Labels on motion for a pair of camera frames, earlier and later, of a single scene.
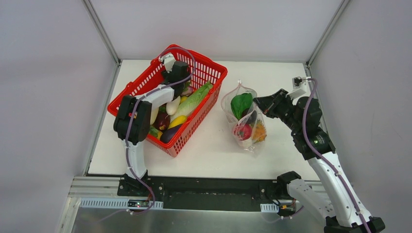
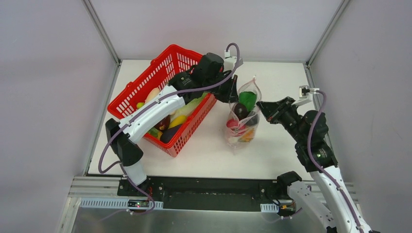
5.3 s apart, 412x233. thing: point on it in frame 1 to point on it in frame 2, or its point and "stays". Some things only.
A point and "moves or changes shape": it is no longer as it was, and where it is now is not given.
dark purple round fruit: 252,118 to 241,111
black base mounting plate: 208,192 stays
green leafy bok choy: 240,102 moves or changes shape
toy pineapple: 259,132 to 248,136
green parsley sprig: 153,131 stays
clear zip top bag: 246,120 moves or changes shape
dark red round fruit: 162,122 stays
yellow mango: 178,120 stays
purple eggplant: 168,135 stays
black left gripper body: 180,79 to 227,89
